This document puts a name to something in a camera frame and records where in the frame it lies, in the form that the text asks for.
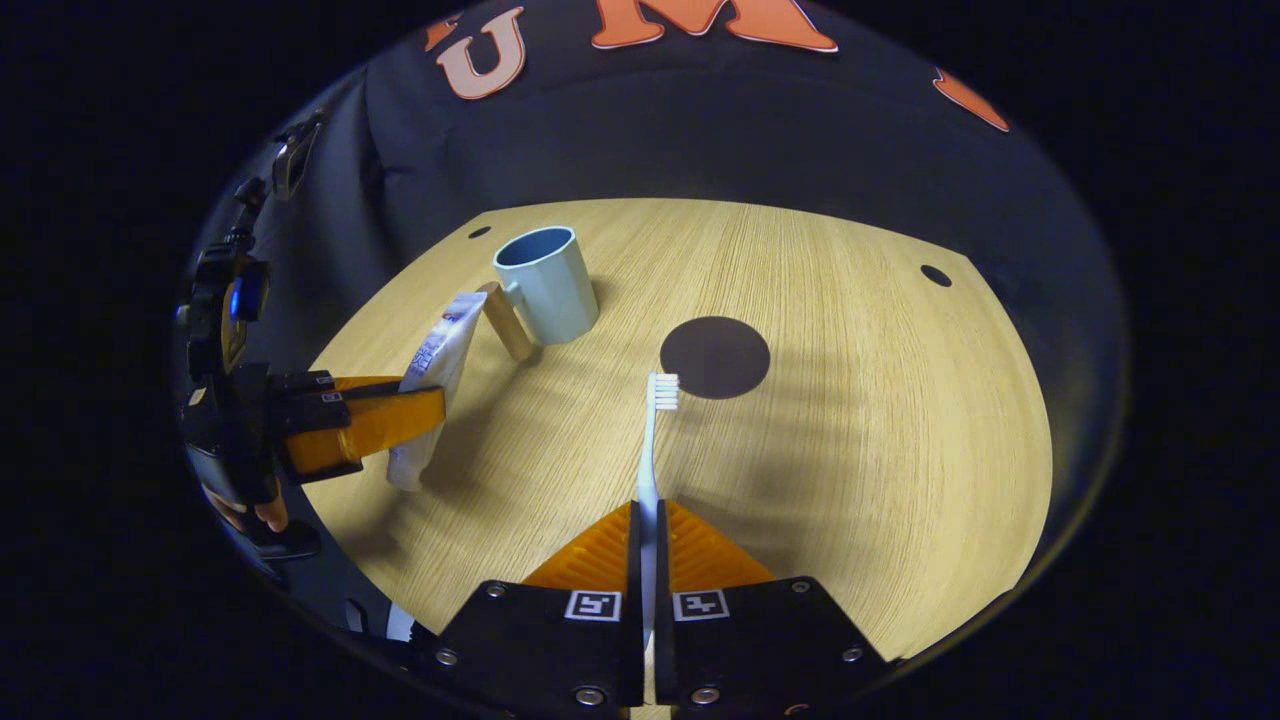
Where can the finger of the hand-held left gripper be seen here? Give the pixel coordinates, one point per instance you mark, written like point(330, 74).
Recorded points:
point(305, 383)
point(380, 425)

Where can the black backdrop cloth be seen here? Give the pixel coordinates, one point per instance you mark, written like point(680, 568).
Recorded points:
point(700, 130)

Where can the white toothpaste tube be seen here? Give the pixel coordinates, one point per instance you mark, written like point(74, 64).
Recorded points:
point(435, 380)

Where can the dark round coaster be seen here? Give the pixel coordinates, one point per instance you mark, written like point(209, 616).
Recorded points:
point(715, 357)

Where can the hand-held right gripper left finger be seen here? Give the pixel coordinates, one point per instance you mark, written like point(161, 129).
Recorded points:
point(540, 650)

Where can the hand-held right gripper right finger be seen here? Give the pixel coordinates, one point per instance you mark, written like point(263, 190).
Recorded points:
point(760, 640)

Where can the white toothbrush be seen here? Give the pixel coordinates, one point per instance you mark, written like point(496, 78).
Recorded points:
point(648, 470)

